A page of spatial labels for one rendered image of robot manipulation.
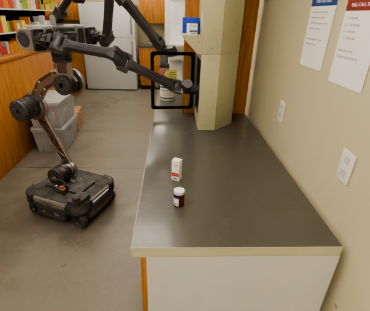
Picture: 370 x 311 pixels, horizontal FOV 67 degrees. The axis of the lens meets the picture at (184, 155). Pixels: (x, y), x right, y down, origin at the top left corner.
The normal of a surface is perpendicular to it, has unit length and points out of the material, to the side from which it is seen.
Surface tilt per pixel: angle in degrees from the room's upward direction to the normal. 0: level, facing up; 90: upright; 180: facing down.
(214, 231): 0
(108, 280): 0
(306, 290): 90
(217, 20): 90
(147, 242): 0
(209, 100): 90
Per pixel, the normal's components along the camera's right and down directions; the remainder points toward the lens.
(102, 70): 0.04, 0.45
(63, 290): 0.04, -0.90
